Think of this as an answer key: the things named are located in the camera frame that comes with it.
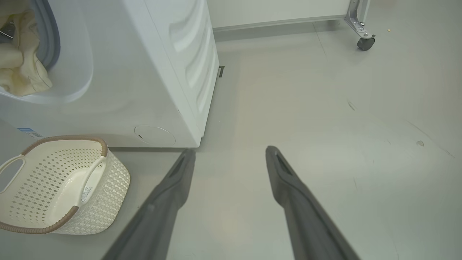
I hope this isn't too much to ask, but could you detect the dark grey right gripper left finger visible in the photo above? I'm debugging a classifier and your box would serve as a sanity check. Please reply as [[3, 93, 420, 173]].
[[102, 149, 196, 260]]

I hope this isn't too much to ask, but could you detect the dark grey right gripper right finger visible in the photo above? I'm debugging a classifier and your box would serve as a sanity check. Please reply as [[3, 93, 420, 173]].
[[266, 146, 361, 260]]

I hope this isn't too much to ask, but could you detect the cream garment with blue cuff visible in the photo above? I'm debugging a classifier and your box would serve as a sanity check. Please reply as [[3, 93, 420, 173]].
[[13, 9, 53, 97]]

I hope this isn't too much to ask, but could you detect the cream perforated laundry basket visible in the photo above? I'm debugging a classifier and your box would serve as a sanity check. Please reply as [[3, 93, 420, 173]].
[[0, 135, 131, 235]]

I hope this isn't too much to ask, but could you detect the white washing machine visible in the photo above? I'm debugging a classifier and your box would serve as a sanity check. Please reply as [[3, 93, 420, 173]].
[[0, 0, 221, 148]]

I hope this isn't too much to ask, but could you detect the blue energy label sticker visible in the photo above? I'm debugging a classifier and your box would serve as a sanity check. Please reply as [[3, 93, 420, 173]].
[[16, 127, 44, 139]]

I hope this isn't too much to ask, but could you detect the white partition on casters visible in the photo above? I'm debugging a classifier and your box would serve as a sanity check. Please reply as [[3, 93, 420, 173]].
[[208, 0, 376, 51]]

